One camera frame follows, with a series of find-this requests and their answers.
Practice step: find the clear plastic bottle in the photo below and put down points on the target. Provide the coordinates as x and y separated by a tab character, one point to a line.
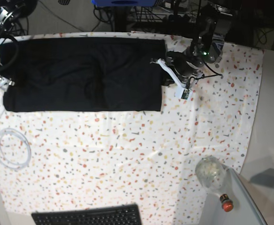
211	174

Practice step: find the black t-shirt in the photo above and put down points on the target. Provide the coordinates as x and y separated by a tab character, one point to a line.
86	74

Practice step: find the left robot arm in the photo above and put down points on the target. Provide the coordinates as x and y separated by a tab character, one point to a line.
213	22

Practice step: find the black computer keyboard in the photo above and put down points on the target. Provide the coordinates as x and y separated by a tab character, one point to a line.
117	215

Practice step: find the frosted glass panel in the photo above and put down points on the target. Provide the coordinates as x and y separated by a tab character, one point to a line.
245	211

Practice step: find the terrazzo patterned tablecloth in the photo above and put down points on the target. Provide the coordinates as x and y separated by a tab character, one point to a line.
54	161

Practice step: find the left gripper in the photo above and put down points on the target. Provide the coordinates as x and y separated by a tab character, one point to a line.
180	67

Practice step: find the black power strip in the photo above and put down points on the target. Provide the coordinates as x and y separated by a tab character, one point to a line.
185	18

